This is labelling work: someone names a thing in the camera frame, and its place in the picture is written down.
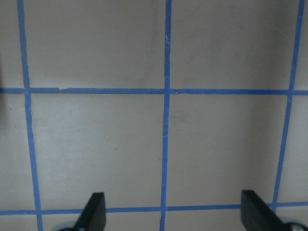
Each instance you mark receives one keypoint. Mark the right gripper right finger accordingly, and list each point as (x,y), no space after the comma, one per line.
(257,216)

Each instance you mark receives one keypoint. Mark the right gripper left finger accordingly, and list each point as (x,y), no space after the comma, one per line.
(93,216)

